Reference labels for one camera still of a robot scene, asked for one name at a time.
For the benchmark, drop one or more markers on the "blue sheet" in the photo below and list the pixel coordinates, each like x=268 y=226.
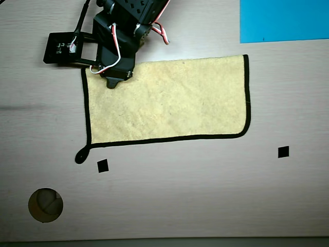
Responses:
x=282 y=20

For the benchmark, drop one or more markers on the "yellow towel with black trim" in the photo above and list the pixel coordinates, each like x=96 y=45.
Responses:
x=169 y=103

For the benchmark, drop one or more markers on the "black square tape marker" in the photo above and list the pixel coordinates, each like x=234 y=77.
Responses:
x=103 y=166
x=283 y=151

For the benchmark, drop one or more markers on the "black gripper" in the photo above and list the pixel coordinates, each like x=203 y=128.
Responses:
x=116 y=74

